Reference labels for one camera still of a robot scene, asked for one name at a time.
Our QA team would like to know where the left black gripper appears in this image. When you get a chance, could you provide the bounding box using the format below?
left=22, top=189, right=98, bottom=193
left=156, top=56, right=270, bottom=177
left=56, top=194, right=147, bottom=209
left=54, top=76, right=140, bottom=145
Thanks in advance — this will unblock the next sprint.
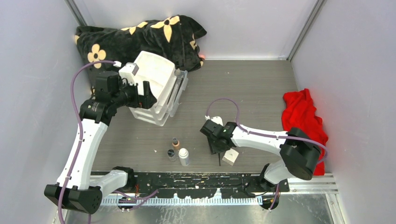
left=111, top=77, right=156, bottom=109

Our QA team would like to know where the white plastic drawer organizer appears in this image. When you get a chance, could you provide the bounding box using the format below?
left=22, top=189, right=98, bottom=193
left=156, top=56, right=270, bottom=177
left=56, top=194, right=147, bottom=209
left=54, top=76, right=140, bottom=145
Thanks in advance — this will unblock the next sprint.
left=129, top=51, right=177, bottom=126

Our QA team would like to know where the clear plastic drawer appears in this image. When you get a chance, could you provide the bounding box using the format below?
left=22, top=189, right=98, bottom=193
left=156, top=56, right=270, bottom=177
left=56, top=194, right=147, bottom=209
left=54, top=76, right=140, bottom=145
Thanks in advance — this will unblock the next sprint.
left=167, top=70, right=188, bottom=117

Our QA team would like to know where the white plastic bottle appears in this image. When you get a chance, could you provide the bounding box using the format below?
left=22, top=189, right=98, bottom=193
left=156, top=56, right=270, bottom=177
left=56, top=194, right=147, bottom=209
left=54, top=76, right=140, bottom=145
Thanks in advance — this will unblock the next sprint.
left=178, top=148, right=190, bottom=166

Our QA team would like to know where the tan foundation bottle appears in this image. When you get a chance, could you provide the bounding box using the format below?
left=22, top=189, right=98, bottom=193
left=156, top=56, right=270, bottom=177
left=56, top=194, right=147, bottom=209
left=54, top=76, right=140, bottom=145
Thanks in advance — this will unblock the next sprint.
left=172, top=138, right=180, bottom=151

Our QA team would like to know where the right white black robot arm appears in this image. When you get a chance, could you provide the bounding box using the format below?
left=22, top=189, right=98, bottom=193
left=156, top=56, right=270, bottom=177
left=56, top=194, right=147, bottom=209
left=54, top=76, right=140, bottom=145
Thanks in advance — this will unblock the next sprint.
left=200, top=119, right=321, bottom=192

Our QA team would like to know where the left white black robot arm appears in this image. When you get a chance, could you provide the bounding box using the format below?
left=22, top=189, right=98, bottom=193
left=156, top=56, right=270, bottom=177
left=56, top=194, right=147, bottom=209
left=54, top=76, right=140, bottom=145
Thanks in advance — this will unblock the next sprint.
left=44, top=71, right=157, bottom=215

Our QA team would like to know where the white cube box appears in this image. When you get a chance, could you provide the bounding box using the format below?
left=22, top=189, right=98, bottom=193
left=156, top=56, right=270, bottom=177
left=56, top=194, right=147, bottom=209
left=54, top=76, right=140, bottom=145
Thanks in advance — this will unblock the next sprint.
left=222, top=148, right=239, bottom=166

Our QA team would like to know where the clear jar black lid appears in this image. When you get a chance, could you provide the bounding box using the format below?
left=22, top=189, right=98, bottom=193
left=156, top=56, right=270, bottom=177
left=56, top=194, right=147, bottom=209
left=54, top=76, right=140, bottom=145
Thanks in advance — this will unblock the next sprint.
left=167, top=149, right=177, bottom=162

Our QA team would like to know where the black floral plush blanket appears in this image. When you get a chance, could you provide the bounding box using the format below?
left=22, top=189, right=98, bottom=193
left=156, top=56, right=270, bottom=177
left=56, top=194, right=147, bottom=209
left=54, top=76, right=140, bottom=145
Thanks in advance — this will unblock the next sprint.
left=74, top=15, right=207, bottom=71

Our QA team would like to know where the red cloth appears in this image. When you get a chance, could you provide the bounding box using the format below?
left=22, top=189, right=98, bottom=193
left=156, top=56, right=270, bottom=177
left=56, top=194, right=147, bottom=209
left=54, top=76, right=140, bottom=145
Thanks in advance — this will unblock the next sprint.
left=281, top=89, right=329, bottom=176

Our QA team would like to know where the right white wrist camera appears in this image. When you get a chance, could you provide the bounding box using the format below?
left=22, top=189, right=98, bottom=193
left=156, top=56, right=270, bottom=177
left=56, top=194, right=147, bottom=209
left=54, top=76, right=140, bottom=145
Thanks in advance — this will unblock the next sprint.
left=205, top=115, right=224, bottom=126

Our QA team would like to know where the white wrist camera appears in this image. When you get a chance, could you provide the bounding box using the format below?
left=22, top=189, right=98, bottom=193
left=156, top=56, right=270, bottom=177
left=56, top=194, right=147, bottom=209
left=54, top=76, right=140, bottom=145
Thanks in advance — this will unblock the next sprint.
left=205, top=115, right=224, bottom=126
left=119, top=63, right=139, bottom=85

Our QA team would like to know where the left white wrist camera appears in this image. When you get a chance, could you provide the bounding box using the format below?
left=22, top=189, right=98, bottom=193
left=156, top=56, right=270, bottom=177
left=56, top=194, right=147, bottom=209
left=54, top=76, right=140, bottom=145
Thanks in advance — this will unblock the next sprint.
left=119, top=63, right=139, bottom=85

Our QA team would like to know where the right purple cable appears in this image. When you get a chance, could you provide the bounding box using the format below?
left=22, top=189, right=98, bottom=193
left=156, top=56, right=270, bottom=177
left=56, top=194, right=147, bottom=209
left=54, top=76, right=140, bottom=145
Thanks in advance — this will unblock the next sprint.
left=205, top=98, right=329, bottom=211

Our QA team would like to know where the purple cable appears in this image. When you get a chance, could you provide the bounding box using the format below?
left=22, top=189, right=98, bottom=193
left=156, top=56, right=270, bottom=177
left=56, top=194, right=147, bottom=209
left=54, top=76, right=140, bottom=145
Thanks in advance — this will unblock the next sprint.
left=58, top=60, right=160, bottom=224
left=205, top=98, right=329, bottom=211

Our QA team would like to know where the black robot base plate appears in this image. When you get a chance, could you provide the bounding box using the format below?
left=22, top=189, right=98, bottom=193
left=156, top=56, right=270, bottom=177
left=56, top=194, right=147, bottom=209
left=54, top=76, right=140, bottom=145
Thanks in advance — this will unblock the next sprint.
left=117, top=172, right=276, bottom=199

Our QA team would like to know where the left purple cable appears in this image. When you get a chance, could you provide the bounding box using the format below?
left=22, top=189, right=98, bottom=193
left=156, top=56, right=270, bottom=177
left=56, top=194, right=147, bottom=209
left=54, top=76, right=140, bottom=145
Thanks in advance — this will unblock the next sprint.
left=58, top=60, right=160, bottom=224

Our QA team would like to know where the aluminium frame rail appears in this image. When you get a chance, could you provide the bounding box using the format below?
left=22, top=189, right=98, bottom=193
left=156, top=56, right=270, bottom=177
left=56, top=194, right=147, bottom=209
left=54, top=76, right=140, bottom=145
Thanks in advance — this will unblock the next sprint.
left=94, top=172, right=339, bottom=207

